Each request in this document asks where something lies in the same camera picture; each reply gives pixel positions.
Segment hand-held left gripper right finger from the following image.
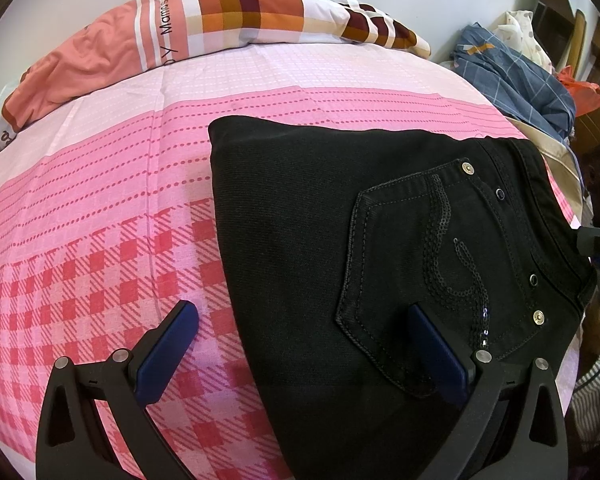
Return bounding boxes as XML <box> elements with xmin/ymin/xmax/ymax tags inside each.
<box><xmin>407</xmin><ymin>302</ymin><xmax>570</xmax><ymax>480</ymax></box>

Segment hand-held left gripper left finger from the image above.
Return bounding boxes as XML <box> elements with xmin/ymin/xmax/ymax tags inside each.
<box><xmin>36</xmin><ymin>300</ymin><xmax>199</xmax><ymax>480</ymax></box>

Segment black pants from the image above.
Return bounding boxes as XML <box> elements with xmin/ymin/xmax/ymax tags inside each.
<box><xmin>207</xmin><ymin>115</ymin><xmax>598</xmax><ymax>480</ymax></box>

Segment beige cloth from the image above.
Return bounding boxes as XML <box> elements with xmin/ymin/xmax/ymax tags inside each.
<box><xmin>510</xmin><ymin>117</ymin><xmax>593</xmax><ymax>221</ymax></box>

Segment orange cloth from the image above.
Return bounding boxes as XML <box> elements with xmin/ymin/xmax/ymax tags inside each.
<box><xmin>555</xmin><ymin>67</ymin><xmax>600</xmax><ymax>116</ymax></box>

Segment pink checked bed sheet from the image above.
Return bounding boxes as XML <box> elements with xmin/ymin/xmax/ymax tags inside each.
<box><xmin>0</xmin><ymin>42</ymin><xmax>586</xmax><ymax>480</ymax></box>

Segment blue checked cloth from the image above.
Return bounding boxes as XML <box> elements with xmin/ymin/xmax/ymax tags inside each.
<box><xmin>452</xmin><ymin>22</ymin><xmax>578</xmax><ymax>143</ymax></box>

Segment white floral cloth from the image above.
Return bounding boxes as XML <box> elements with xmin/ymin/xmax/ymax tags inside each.
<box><xmin>495</xmin><ymin>10</ymin><xmax>553</xmax><ymax>71</ymax></box>

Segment salmon plaid pillow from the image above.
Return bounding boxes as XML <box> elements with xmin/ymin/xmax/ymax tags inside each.
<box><xmin>2</xmin><ymin>0</ymin><xmax>431</xmax><ymax>131</ymax></box>

